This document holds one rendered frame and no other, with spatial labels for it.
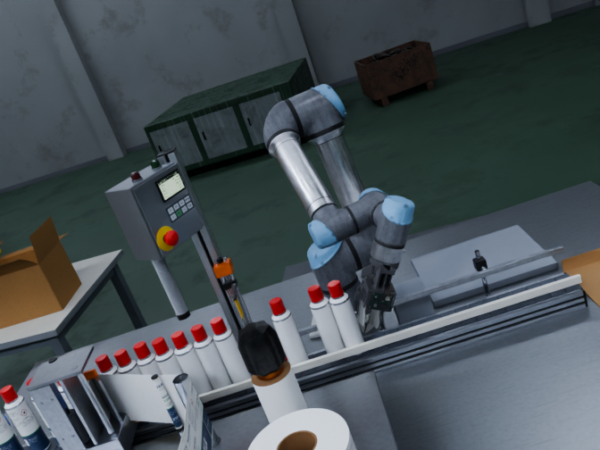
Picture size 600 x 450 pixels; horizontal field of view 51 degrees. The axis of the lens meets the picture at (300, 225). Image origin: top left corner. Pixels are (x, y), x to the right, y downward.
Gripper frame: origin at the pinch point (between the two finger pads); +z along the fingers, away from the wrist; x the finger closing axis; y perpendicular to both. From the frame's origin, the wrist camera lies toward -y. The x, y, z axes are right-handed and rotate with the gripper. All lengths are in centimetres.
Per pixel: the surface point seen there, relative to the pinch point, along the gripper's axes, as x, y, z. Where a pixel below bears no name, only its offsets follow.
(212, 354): -36.9, 3.0, 12.9
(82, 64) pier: -314, -936, 100
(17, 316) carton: -126, -121, 86
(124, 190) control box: -63, 0, -26
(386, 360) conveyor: 5.9, 6.0, 5.3
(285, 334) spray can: -20.1, 2.8, 4.1
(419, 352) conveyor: 13.6, 6.0, 1.7
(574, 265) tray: 56, -12, -22
